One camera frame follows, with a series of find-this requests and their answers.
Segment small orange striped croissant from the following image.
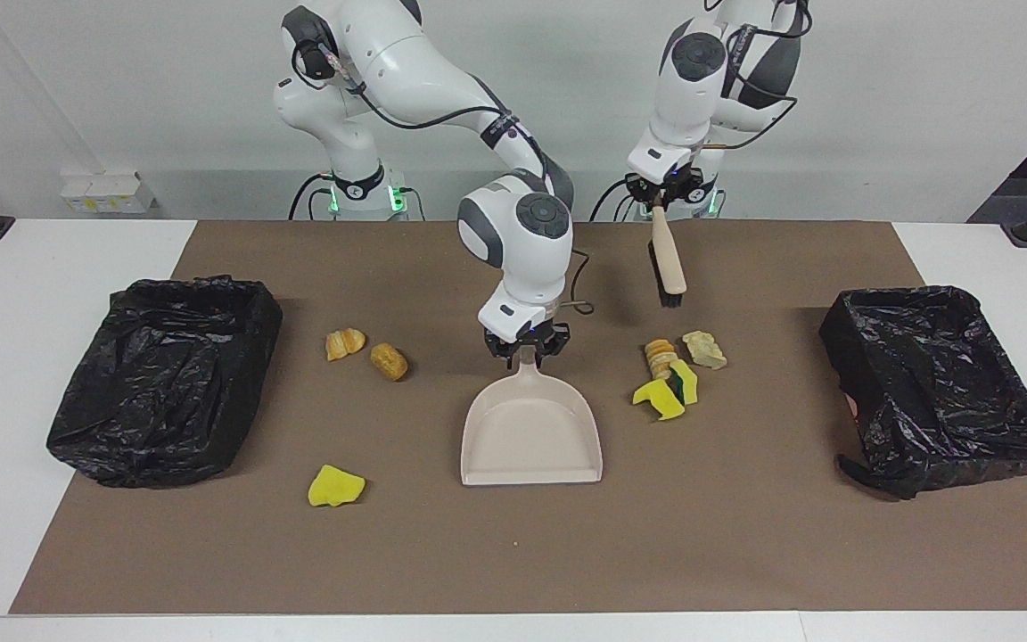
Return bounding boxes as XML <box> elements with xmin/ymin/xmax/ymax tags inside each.
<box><xmin>325</xmin><ymin>328</ymin><xmax>367</xmax><ymax>362</ymax></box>

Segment yellow sponge with green pad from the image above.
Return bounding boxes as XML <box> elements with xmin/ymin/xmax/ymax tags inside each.
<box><xmin>667</xmin><ymin>359</ymin><xmax>700</xmax><ymax>406</ymax></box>

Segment black bag lined bin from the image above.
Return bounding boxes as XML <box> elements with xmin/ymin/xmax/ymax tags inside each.
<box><xmin>46</xmin><ymin>275</ymin><xmax>283</xmax><ymax>489</ymax></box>
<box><xmin>818</xmin><ymin>285</ymin><xmax>1027</xmax><ymax>500</ymax></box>

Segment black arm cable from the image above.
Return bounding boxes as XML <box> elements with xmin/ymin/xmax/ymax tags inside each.
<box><xmin>295</xmin><ymin>40</ymin><xmax>595</xmax><ymax>317</ymax></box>
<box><xmin>705</xmin><ymin>0</ymin><xmax>813</xmax><ymax>151</ymax></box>

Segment beige plastic dustpan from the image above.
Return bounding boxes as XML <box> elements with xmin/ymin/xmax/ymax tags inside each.
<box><xmin>461</xmin><ymin>346</ymin><xmax>604</xmax><ymax>485</ymax></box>

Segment brown oval bread roll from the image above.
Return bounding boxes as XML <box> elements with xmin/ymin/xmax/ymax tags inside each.
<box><xmin>369</xmin><ymin>343</ymin><xmax>409</xmax><ymax>382</ymax></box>

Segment pale striped pastry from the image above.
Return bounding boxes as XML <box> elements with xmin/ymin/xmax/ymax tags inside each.
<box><xmin>682</xmin><ymin>331</ymin><xmax>728</xmax><ymax>370</ymax></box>

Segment brown table mat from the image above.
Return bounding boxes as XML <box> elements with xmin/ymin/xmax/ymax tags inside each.
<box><xmin>10</xmin><ymin>220</ymin><xmax>1027</xmax><ymax>614</ymax></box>

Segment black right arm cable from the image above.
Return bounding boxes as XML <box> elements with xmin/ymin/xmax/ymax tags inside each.
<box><xmin>295</xmin><ymin>40</ymin><xmax>595</xmax><ymax>317</ymax></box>

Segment white wall power box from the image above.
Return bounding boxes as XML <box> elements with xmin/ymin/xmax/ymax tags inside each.
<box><xmin>61</xmin><ymin>172</ymin><xmax>158</xmax><ymax>215</ymax></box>

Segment flat yellow sponge piece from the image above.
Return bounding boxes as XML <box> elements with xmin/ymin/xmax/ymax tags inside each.
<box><xmin>308</xmin><ymin>464</ymin><xmax>366</xmax><ymax>508</ymax></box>

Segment black base cable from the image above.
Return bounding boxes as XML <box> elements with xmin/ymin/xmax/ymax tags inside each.
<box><xmin>288</xmin><ymin>173</ymin><xmax>336</xmax><ymax>221</ymax></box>
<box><xmin>589</xmin><ymin>176</ymin><xmax>635</xmax><ymax>222</ymax></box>

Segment curved yellow sponge piece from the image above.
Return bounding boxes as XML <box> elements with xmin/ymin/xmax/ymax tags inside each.
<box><xmin>632</xmin><ymin>379</ymin><xmax>686</xmax><ymax>421</ymax></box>

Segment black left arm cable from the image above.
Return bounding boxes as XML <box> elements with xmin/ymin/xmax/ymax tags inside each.
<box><xmin>705</xmin><ymin>0</ymin><xmax>813</xmax><ymax>151</ymax></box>

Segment pale bread chunk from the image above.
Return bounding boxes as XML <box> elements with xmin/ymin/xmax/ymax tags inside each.
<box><xmin>644</xmin><ymin>339</ymin><xmax>679</xmax><ymax>380</ymax></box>

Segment beige hand brush black bristles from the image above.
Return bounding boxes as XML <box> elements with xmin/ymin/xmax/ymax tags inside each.
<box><xmin>647</xmin><ymin>198</ymin><xmax>687</xmax><ymax>309</ymax></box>

